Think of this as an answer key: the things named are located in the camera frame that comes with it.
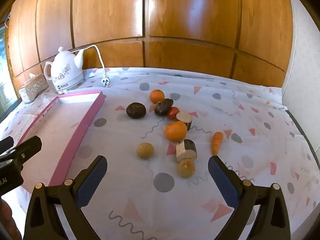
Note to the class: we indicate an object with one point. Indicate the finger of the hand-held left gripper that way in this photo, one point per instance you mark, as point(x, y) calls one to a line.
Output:
point(6, 145)
point(30, 146)

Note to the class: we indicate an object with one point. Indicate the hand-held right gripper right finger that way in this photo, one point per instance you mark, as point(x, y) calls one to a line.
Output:
point(225, 182)

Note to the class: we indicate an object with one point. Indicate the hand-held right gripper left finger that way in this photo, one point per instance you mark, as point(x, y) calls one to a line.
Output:
point(87, 185)

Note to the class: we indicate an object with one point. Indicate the pink shallow tray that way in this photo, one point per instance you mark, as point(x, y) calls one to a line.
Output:
point(55, 130)

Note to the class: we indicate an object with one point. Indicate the tan round fruit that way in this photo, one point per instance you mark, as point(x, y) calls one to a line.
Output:
point(145, 150)
point(186, 168)

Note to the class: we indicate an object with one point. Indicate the large orange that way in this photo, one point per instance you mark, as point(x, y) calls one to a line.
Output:
point(175, 131)

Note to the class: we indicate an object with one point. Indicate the round log piece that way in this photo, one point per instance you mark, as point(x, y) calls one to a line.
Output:
point(184, 119)

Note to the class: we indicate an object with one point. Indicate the red tomato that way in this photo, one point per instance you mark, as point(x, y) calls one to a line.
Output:
point(173, 113)

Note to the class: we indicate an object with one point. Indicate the orange carrot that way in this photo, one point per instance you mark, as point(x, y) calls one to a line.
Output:
point(217, 143)

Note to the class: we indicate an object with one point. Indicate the split log piece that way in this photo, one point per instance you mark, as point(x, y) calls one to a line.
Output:
point(187, 151)

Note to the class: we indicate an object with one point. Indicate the patterned tissue box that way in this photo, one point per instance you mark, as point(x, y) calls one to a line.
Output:
point(33, 90)

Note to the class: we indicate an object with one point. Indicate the white patterned tablecloth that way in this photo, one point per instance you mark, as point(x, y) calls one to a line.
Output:
point(250, 130)

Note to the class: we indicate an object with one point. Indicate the window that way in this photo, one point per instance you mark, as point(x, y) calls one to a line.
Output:
point(5, 75)

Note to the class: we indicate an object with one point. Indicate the white ceramic electric kettle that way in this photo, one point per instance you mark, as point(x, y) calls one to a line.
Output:
point(66, 73)

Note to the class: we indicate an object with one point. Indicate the dark brown round fruit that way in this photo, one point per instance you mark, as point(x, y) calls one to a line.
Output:
point(136, 110)

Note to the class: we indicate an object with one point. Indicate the dark brown wrinkled fruit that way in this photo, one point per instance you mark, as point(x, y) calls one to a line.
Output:
point(163, 107)

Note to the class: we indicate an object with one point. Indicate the small orange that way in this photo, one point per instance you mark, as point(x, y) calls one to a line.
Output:
point(157, 96)

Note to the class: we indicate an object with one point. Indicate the wooden panelled cabinet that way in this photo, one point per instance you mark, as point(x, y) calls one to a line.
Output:
point(175, 17)

